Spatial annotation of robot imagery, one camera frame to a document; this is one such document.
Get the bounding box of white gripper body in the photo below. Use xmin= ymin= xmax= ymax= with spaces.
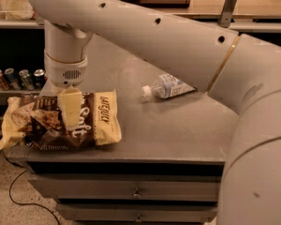
xmin=44 ymin=52 xmax=88 ymax=87

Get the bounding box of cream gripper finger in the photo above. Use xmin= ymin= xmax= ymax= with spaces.
xmin=58 ymin=88 xmax=82 ymax=130

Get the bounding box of brown sea salt chip bag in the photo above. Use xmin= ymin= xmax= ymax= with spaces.
xmin=0 ymin=91 xmax=122 ymax=151

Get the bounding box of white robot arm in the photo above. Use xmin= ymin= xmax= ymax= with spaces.
xmin=29 ymin=0 xmax=281 ymax=225

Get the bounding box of partly hidden soda can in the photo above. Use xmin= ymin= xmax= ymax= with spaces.
xmin=44 ymin=72 xmax=48 ymax=81

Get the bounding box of dark soda can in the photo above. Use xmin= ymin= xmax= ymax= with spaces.
xmin=34 ymin=69 xmax=46 ymax=88

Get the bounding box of green soda can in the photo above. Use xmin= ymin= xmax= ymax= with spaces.
xmin=19 ymin=69 xmax=35 ymax=91

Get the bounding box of blue soda can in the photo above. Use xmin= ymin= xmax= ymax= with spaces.
xmin=5 ymin=67 xmax=21 ymax=90

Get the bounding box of low grey shelf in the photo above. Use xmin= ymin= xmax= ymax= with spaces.
xmin=0 ymin=88 xmax=40 ymax=105

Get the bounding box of clear plastic water bottle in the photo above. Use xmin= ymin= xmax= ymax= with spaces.
xmin=141 ymin=74 xmax=195 ymax=98

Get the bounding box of grey drawer cabinet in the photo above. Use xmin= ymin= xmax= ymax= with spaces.
xmin=6 ymin=37 xmax=237 ymax=225

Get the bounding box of upper drawer knob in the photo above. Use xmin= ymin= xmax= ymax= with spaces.
xmin=132 ymin=187 xmax=141 ymax=199

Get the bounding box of drawer knob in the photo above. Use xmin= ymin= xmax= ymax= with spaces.
xmin=135 ymin=215 xmax=142 ymax=223
xmin=132 ymin=187 xmax=141 ymax=199

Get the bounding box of lower drawer knob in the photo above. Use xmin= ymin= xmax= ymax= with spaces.
xmin=135 ymin=215 xmax=142 ymax=223

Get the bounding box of black floor cable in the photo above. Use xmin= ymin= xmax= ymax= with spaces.
xmin=0 ymin=122 xmax=62 ymax=225

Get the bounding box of metal bracket right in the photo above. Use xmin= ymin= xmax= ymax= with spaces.
xmin=217 ymin=0 xmax=237 ymax=28

